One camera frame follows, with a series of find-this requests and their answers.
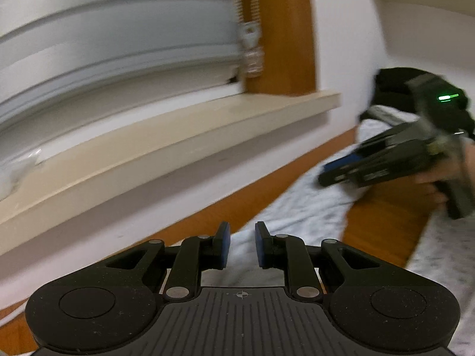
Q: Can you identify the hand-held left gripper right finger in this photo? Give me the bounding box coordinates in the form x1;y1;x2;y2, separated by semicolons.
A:
254;220;384;302

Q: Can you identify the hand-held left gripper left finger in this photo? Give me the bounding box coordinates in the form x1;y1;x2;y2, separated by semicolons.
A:
105;221;232;302

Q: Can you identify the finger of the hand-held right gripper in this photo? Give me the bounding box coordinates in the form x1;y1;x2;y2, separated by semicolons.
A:
322;151;374;175
318;164;367;188

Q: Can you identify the white patterned garment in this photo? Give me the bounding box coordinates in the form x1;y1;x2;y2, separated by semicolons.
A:
200;119;475;356

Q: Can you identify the person's right hand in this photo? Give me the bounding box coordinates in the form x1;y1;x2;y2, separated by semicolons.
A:
415;146;468;204

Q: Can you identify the grey folded garment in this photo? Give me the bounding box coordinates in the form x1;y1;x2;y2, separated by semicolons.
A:
365;106;399;123

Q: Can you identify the black folded sweater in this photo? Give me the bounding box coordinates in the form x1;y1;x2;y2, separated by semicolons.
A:
373;67;475;134

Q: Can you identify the beige window sill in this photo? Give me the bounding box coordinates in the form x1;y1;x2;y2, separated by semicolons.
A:
0;92;342;256

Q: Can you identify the white window blind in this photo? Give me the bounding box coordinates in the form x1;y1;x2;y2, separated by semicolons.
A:
0;0;246;130

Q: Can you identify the beige wall shelf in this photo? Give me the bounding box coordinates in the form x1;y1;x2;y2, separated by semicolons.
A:
367;0;475;71

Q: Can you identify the clear blind cord weight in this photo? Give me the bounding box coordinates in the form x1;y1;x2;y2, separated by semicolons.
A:
239;22;265;78

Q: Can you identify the wooden window frame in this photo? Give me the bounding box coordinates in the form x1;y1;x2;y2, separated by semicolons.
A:
237;0;316;95

